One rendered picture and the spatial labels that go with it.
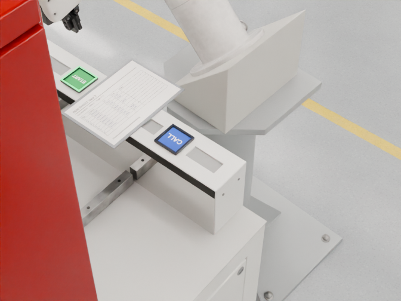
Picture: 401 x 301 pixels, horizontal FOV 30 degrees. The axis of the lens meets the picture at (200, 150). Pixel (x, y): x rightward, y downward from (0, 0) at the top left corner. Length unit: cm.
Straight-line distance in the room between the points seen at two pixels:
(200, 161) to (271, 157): 128
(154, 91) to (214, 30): 20
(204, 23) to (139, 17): 163
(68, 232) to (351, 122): 239
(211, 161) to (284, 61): 38
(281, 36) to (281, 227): 100
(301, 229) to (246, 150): 70
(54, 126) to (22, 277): 11
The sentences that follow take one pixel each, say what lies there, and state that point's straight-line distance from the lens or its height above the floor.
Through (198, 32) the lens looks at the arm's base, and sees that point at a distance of 164.
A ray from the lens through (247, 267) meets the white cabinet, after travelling 157.
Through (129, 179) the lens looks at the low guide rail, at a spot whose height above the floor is 84.
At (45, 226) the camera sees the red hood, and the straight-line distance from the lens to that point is 49.
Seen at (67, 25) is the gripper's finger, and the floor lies 112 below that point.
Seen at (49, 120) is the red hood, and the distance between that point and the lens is 43.
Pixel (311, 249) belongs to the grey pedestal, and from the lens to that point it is 245.
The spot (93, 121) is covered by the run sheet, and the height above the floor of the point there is 96.
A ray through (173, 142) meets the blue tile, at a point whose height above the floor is 96.
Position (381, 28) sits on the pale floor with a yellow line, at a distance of 328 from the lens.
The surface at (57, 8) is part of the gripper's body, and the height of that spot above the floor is 119.
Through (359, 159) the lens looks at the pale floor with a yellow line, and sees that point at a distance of 273.
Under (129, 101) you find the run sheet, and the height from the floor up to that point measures 96.
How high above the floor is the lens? 204
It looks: 49 degrees down
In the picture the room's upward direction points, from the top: straight up
